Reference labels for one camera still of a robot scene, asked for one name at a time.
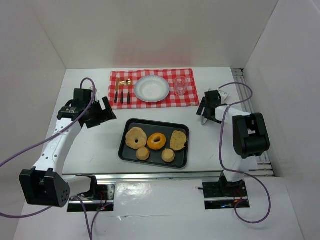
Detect orange glazed donut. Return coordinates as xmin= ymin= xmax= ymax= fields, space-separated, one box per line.
xmin=147 ymin=132 xmax=167 ymax=151

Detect clear drinking glass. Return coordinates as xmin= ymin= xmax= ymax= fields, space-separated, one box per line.
xmin=173 ymin=76 xmax=189 ymax=96

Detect plain beige bagel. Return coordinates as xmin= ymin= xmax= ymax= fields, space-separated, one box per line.
xmin=125 ymin=127 xmax=148 ymax=150

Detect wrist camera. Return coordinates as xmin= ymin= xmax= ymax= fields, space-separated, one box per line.
xmin=85 ymin=86 xmax=97 ymax=103
xmin=218 ymin=90 xmax=229 ymax=103

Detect red checkered cloth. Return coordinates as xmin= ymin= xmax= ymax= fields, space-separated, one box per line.
xmin=108 ymin=68 xmax=200 ymax=110

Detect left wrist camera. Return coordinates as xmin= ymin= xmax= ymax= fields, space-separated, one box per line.
xmin=85 ymin=86 xmax=97 ymax=103

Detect white paper plate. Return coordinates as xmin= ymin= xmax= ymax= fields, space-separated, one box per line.
xmin=134 ymin=75 xmax=170 ymax=103

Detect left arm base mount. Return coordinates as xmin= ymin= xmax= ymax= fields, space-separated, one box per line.
xmin=64 ymin=174 xmax=116 ymax=213

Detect gold fork black handle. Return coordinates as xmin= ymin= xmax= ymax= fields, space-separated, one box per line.
xmin=120 ymin=79 xmax=126 ymax=104

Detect small round bun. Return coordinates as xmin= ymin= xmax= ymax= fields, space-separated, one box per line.
xmin=161 ymin=148 xmax=176 ymax=163
xmin=136 ymin=147 xmax=150 ymax=161

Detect gold spoon black handle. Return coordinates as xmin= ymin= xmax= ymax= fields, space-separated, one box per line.
xmin=125 ymin=78 xmax=133 ymax=105

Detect speckled bread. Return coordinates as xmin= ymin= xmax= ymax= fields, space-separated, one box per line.
xmin=170 ymin=130 xmax=187 ymax=151

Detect aluminium rail right side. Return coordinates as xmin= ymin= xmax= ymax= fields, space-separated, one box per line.
xmin=231 ymin=67 xmax=276 ymax=178

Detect aluminium rail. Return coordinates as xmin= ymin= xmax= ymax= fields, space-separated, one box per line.
xmin=231 ymin=67 xmax=276 ymax=178
xmin=61 ymin=170 xmax=226 ymax=181

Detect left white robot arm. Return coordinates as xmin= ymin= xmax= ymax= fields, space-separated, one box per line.
xmin=19 ymin=88 xmax=117 ymax=208

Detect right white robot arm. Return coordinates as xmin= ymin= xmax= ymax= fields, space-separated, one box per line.
xmin=196 ymin=90 xmax=270 ymax=197

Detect aluminium rail front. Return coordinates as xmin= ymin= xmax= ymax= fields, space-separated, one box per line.
xmin=61 ymin=170 xmax=226 ymax=181

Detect metal tongs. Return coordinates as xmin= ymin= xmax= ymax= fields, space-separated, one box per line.
xmin=200 ymin=87 xmax=213 ymax=126

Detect small round bun right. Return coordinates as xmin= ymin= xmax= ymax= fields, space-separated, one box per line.
xmin=161 ymin=148 xmax=176 ymax=163

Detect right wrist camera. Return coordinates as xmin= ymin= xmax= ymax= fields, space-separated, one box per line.
xmin=218 ymin=90 xmax=229 ymax=103

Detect black baking tray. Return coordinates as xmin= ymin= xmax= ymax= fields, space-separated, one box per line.
xmin=118 ymin=118 xmax=190 ymax=169

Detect small round bun left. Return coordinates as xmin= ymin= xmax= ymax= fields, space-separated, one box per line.
xmin=136 ymin=147 xmax=150 ymax=161

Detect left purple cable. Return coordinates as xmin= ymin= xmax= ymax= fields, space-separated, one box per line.
xmin=0 ymin=77 xmax=113 ymax=240

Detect gold knife black handle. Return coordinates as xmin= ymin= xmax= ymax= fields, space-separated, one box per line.
xmin=114 ymin=78 xmax=120 ymax=103

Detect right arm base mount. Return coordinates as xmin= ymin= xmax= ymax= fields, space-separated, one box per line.
xmin=198 ymin=175 xmax=250 ymax=210

